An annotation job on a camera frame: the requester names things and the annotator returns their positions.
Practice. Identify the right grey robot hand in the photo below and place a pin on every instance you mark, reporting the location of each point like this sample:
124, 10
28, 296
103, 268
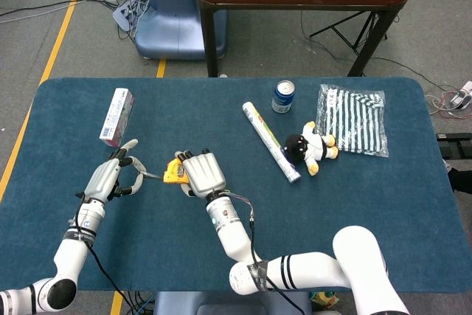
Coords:
204, 175

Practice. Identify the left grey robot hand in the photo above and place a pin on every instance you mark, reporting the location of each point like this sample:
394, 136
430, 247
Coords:
103, 178

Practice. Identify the yellow tape measure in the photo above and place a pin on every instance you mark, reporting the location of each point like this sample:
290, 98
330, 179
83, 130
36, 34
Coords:
173, 175

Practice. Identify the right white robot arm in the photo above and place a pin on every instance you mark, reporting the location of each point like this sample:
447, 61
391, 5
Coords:
236, 234

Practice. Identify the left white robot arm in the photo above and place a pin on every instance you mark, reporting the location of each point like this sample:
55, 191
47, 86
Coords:
72, 256

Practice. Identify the floral tissue box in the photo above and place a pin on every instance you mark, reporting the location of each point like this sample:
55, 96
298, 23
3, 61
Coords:
117, 117

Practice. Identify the white rolled paper tube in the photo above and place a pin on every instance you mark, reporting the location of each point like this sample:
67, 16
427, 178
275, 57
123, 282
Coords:
269, 139

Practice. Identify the black white plush toy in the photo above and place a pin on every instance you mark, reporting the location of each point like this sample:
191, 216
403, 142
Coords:
298, 147

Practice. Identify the blue soda can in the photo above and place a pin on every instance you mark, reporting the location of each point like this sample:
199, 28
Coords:
283, 99

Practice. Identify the grey blue robot torso base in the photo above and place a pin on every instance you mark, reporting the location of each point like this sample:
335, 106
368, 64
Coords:
206, 304

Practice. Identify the striped cloth in plastic bag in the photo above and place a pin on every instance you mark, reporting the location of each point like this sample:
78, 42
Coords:
357, 123

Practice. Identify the white floor power strip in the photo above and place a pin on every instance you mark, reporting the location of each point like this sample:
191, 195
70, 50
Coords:
125, 14

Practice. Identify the black tripod stand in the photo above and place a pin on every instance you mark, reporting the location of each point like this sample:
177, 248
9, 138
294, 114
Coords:
346, 31

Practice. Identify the black equipment block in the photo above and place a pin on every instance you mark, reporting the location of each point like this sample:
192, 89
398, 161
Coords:
455, 149

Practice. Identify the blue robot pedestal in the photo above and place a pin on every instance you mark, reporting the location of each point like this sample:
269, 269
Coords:
173, 16

